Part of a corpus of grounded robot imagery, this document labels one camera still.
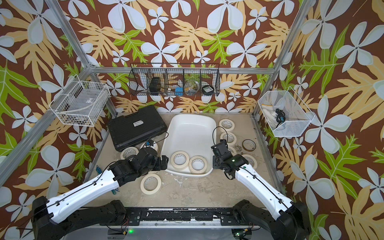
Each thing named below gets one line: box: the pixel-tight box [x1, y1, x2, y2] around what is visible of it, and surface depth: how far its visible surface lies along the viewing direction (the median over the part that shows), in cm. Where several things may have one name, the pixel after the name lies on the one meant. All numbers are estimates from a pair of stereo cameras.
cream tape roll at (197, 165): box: [188, 155, 208, 175], surface depth 92 cm
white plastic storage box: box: [161, 114, 217, 176], surface depth 98 cm
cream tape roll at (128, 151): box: [120, 146, 140, 160], surface depth 98 cm
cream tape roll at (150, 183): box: [140, 173, 162, 195], surface depth 84 cm
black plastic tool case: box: [107, 105, 168, 151], surface depth 104 cm
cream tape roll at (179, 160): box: [170, 150, 190, 171], surface depth 93 cm
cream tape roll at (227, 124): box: [219, 118, 235, 133], surface depth 113 cm
